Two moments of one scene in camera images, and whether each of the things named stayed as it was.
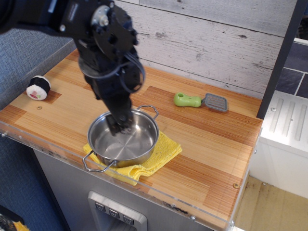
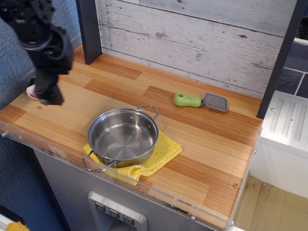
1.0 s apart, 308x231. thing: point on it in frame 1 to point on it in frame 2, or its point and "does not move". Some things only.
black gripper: x=113 y=79 to x=55 y=59
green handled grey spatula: x=211 y=100 does not move
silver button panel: x=107 y=214 does not move
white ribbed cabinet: x=280 y=159 does not move
